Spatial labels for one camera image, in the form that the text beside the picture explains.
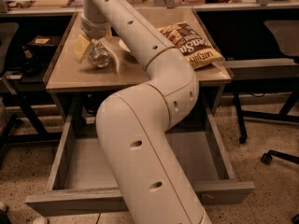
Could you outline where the grey cabinet desk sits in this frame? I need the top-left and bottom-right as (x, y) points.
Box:
(42, 7), (234, 133)

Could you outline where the brown yellow chip bag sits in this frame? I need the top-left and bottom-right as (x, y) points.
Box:
(159, 22), (224, 69)

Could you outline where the grey open top drawer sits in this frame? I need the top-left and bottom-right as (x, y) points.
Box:
(25, 98), (255, 217)

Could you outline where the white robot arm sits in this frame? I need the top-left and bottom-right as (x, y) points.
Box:
(83, 0), (212, 224)

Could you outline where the black bottle on left shelf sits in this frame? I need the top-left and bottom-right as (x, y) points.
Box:
(21, 46), (42, 77)

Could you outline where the white gripper with vents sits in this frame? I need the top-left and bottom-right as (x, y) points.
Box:
(74, 14), (111, 63)

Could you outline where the dark box with label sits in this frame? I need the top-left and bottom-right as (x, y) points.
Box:
(26, 35), (61, 49)

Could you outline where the white bowl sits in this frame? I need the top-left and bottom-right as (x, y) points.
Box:
(119, 39), (131, 54)

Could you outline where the black right table leg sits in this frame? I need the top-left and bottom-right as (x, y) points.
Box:
(233, 91), (299, 144)

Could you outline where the black office chair base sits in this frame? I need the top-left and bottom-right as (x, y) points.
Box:
(261, 149), (299, 164)

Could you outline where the grey chair at left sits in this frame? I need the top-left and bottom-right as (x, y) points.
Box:
(0, 22), (19, 77)

